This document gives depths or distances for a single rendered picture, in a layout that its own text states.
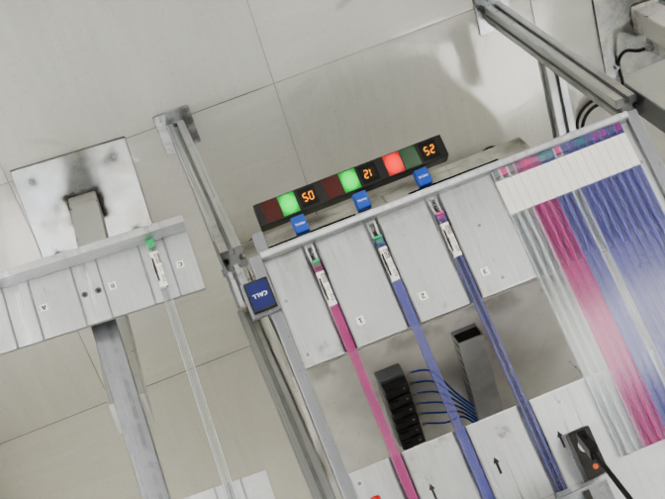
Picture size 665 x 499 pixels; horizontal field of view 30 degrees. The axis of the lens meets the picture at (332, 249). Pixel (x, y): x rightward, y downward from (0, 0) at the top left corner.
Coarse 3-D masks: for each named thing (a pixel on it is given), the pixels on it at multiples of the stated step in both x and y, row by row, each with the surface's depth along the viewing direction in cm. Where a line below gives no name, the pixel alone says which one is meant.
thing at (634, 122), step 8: (632, 112) 209; (632, 120) 209; (640, 120) 209; (632, 128) 208; (640, 128) 208; (640, 136) 208; (648, 136) 208; (640, 144) 208; (648, 144) 208; (648, 152) 207; (656, 152) 207; (648, 160) 207; (656, 160) 207; (656, 168) 206; (664, 168) 207; (656, 176) 206; (664, 176) 206; (664, 184) 206; (664, 192) 206
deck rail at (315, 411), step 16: (256, 256) 202; (256, 272) 202; (272, 320) 201; (288, 336) 199; (288, 352) 198; (304, 368) 198; (304, 384) 197; (304, 400) 198; (320, 416) 196; (320, 432) 195; (336, 448) 194; (336, 464) 194; (336, 480) 193; (352, 496) 192
